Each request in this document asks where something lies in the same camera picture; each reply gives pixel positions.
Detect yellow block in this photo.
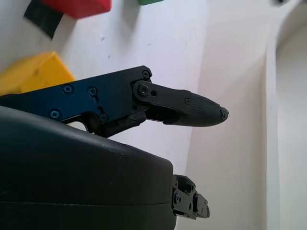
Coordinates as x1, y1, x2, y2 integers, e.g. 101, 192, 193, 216
0, 50, 77, 97

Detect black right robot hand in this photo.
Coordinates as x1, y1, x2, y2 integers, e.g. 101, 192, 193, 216
0, 65, 230, 230

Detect black tape strip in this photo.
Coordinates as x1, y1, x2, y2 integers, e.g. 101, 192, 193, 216
23, 0, 65, 39

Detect green block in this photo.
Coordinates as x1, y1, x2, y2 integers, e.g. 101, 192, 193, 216
137, 0, 165, 6

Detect red block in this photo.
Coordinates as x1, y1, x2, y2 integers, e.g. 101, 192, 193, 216
39, 0, 113, 19

